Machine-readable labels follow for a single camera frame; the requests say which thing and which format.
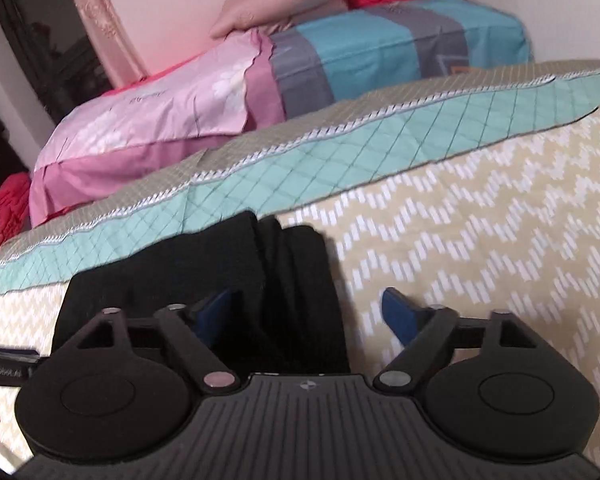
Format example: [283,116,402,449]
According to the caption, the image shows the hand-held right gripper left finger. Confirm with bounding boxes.
[75,287,243,394]

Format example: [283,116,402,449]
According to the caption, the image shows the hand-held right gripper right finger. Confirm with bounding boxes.
[374,287,538,392]

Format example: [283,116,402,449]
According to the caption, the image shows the black pants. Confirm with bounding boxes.
[52,210,351,376]

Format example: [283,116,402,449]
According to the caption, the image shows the beige zigzag bed sheet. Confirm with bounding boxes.
[0,105,600,471]

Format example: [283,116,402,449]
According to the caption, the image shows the red cloth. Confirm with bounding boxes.
[0,172,33,252]

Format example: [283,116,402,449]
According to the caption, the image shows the teal quilted blanket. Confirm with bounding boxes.
[0,60,600,302]

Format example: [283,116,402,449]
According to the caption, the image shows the pink pillow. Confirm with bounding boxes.
[210,0,352,40]
[30,29,277,227]

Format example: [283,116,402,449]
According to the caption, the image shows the blue grey striped pillow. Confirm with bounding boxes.
[269,0,534,122]

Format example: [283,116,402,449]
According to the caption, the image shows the pink patterned curtain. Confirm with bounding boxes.
[61,0,147,89]

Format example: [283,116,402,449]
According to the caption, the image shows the dark window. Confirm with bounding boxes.
[0,0,112,123]

